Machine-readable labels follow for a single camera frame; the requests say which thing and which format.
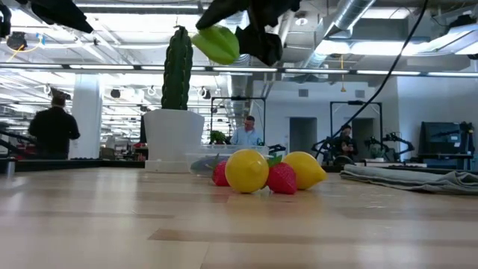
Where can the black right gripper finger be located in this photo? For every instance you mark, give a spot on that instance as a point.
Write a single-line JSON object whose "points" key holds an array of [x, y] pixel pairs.
{"points": [[261, 46], [224, 13]]}

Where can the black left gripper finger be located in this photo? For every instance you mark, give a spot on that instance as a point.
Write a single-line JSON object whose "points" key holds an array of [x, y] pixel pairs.
{"points": [[80, 23]]}

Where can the green toy starfruit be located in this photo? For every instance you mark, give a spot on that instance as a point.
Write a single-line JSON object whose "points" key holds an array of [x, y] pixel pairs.
{"points": [[218, 45]]}

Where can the yellow toy lemon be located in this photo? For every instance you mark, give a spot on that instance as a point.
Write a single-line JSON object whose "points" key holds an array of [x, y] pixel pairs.
{"points": [[304, 170], [246, 172]]}

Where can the red toy strawberry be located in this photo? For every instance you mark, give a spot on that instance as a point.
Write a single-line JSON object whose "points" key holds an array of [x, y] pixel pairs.
{"points": [[282, 179], [220, 177]]}

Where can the black background robot arm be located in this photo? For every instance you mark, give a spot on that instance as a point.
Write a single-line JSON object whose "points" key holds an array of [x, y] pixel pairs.
{"points": [[392, 140], [276, 148], [322, 145]]}

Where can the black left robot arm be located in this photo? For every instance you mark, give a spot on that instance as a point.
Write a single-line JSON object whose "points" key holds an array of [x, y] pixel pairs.
{"points": [[4, 20]]}

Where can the clear plastic tupperware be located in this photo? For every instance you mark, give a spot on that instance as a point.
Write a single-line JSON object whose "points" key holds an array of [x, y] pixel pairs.
{"points": [[194, 162]]}

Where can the black ceiling device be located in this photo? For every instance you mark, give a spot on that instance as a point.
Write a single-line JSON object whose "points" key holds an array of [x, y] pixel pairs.
{"points": [[16, 40]]}

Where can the long ceiling light strip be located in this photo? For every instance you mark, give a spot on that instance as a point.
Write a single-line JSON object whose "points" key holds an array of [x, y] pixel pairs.
{"points": [[317, 71]]}

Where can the tall green cactus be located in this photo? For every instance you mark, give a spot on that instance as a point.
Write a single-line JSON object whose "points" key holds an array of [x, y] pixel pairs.
{"points": [[177, 74]]}

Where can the yellow hanging pendant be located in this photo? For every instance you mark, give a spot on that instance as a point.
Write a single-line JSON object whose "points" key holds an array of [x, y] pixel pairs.
{"points": [[342, 87]]}

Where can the person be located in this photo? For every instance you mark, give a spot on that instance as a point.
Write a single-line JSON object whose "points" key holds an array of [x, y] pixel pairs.
{"points": [[345, 143], [54, 130], [246, 136]]}

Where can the white building column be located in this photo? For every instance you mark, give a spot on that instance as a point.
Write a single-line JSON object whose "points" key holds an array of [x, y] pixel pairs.
{"points": [[89, 119]]}

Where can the small green leafy plant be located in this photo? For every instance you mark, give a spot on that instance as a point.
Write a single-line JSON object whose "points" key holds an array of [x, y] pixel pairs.
{"points": [[217, 137]]}

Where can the white plant pot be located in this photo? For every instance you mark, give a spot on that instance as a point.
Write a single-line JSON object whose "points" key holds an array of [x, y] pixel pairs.
{"points": [[172, 134]]}

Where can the dark background desk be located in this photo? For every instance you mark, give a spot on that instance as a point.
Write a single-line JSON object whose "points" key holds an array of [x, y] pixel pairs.
{"points": [[93, 164]]}

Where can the grey folded cloth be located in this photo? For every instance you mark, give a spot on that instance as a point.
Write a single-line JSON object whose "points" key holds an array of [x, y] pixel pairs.
{"points": [[411, 179]]}

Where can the dark computer monitor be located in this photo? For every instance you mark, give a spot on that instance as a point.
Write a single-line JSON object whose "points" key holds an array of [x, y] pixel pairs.
{"points": [[442, 136]]}

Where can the silver corrugated ventilation duct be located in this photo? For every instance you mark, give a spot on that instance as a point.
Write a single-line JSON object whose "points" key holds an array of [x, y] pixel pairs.
{"points": [[241, 97]]}

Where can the silver smooth ventilation duct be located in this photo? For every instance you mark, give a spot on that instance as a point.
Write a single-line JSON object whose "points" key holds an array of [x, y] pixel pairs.
{"points": [[351, 11]]}

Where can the grey metal post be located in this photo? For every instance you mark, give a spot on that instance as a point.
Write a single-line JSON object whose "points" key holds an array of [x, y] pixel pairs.
{"points": [[10, 166]]}

